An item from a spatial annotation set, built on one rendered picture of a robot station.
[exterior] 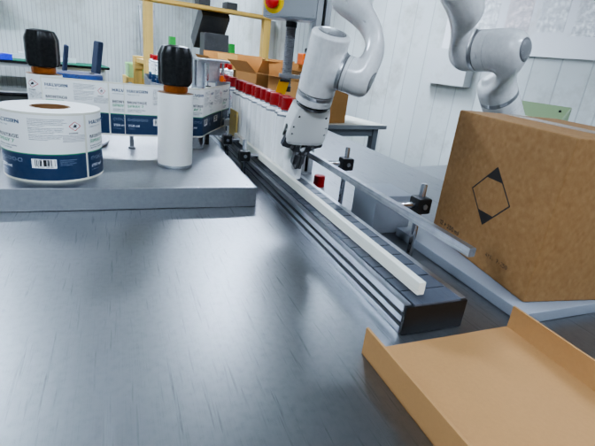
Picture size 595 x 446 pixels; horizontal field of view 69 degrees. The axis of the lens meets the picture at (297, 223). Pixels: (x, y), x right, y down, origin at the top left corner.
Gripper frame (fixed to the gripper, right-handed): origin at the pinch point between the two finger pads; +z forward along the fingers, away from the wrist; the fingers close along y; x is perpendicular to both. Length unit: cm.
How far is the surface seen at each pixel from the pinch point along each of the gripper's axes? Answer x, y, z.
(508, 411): 73, 1, -15
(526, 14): -199, -256, -8
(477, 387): 69, 2, -13
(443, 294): 55, -2, -13
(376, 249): 44.9, 4.2, -12.8
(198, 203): 6.1, 24.8, 8.7
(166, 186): 3.8, 31.9, 5.5
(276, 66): -244, -79, 72
